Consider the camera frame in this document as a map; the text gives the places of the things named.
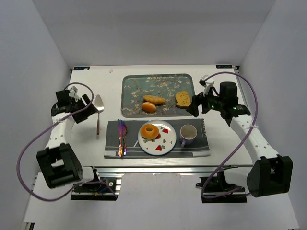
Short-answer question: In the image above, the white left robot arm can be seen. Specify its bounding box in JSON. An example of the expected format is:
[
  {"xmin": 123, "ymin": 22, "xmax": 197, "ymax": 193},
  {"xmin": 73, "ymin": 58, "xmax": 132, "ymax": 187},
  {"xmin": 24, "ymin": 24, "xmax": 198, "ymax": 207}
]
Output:
[{"xmin": 36, "ymin": 86, "xmax": 98, "ymax": 188}]

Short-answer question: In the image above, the ring donut bread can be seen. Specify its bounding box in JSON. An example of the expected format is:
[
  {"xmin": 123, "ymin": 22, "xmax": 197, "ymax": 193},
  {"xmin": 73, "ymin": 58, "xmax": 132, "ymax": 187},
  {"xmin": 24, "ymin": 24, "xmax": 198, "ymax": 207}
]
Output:
[{"xmin": 140, "ymin": 124, "xmax": 159, "ymax": 139}]

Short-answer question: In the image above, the iridescent knife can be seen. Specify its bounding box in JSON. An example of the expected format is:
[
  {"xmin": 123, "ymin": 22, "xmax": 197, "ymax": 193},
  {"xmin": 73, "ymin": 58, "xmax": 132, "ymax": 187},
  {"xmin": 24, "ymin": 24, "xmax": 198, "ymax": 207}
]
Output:
[{"xmin": 121, "ymin": 120, "xmax": 127, "ymax": 156}]

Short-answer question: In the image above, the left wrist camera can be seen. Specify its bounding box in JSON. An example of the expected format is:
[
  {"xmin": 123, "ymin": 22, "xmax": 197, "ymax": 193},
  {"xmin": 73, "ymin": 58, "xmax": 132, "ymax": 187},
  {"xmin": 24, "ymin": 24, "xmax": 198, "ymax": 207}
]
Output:
[{"xmin": 69, "ymin": 86, "xmax": 80, "ymax": 102}]

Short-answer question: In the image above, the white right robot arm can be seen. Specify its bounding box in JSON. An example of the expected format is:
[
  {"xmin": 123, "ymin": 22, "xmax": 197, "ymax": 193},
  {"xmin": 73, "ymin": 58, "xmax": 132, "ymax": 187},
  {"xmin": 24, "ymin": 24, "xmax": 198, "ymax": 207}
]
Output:
[{"xmin": 186, "ymin": 80, "xmax": 293, "ymax": 197}]

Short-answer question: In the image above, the grey cloth placemat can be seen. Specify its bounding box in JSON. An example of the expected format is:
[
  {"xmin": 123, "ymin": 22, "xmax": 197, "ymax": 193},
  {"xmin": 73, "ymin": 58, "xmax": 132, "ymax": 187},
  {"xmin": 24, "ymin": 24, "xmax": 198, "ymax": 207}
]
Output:
[{"xmin": 104, "ymin": 118, "xmax": 212, "ymax": 159}]

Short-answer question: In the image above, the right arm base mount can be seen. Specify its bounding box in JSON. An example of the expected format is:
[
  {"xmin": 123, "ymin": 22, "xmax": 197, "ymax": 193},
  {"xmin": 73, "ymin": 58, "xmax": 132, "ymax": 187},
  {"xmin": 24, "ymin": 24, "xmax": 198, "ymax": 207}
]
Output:
[{"xmin": 201, "ymin": 167, "xmax": 247, "ymax": 204}]

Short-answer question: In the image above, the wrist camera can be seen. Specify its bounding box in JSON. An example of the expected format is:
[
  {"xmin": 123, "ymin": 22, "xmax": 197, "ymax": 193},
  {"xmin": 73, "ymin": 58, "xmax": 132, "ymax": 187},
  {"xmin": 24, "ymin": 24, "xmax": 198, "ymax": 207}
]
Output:
[
  {"xmin": 199, "ymin": 75, "xmax": 214, "ymax": 96},
  {"xmin": 69, "ymin": 86, "xmax": 80, "ymax": 102}
]

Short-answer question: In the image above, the metal cake server wooden handle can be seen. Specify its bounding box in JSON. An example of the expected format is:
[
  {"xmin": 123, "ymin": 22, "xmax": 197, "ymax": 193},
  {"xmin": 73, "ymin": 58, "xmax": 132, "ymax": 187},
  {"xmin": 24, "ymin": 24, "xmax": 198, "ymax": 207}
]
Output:
[{"xmin": 94, "ymin": 94, "xmax": 105, "ymax": 136}]

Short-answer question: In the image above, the toast bread slice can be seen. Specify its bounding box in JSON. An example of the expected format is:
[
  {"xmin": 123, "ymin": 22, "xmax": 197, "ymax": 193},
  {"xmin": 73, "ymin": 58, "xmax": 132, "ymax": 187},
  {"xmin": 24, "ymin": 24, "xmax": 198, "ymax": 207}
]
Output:
[{"xmin": 175, "ymin": 91, "xmax": 191, "ymax": 108}]

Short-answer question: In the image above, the long bread roll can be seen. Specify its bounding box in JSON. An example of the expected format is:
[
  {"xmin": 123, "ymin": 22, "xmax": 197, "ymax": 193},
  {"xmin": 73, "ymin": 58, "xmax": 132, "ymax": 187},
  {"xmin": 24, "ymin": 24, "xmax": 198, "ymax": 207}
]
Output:
[{"xmin": 143, "ymin": 95, "xmax": 166, "ymax": 104}]

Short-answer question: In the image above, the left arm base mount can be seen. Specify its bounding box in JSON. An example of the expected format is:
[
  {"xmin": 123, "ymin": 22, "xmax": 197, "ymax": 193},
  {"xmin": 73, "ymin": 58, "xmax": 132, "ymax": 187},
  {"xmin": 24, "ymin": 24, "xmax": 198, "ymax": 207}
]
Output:
[{"xmin": 71, "ymin": 177, "xmax": 121, "ymax": 201}]

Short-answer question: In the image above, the blue floral serving tray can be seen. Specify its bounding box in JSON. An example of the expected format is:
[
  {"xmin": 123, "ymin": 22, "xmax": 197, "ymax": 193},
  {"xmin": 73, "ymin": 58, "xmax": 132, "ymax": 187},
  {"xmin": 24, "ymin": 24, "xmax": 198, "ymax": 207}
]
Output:
[{"xmin": 120, "ymin": 73, "xmax": 195, "ymax": 118}]

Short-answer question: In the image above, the aluminium table edge rail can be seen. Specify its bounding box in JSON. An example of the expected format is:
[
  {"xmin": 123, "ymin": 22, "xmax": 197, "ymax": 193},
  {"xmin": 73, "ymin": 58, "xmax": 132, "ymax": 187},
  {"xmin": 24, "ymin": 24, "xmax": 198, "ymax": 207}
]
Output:
[{"xmin": 93, "ymin": 165, "xmax": 254, "ymax": 174}]

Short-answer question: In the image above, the white strawberry plate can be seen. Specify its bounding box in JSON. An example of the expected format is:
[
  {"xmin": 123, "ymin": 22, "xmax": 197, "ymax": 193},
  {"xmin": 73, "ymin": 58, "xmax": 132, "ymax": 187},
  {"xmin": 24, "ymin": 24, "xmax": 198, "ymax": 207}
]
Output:
[{"xmin": 138, "ymin": 120, "xmax": 177, "ymax": 156}]

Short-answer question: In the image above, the iridescent fork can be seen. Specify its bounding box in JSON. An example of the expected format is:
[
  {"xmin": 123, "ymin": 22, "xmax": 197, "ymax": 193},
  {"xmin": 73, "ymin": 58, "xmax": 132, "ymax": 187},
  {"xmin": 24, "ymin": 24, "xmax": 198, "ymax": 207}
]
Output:
[{"xmin": 118, "ymin": 119, "xmax": 123, "ymax": 157}]

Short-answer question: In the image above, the round bread bun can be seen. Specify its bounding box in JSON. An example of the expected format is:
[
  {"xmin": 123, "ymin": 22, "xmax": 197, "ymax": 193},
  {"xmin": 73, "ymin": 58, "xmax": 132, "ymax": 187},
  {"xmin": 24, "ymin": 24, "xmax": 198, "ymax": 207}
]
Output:
[{"xmin": 142, "ymin": 102, "xmax": 156, "ymax": 113}]

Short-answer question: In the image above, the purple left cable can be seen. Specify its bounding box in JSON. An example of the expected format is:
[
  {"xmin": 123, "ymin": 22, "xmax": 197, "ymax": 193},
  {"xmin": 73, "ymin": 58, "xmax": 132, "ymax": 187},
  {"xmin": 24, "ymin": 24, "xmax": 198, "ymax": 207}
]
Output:
[{"xmin": 16, "ymin": 82, "xmax": 118, "ymax": 201}]

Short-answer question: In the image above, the lavender mug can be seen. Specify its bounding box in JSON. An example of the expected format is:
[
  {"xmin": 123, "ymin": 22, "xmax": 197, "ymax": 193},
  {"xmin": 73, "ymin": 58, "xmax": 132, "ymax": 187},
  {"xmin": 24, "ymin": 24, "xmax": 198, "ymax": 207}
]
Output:
[{"xmin": 180, "ymin": 124, "xmax": 198, "ymax": 148}]

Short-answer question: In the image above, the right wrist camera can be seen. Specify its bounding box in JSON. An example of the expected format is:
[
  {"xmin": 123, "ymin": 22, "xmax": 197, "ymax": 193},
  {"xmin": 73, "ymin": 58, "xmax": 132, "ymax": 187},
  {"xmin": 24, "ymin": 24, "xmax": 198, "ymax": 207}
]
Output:
[{"xmin": 199, "ymin": 75, "xmax": 214, "ymax": 96}]

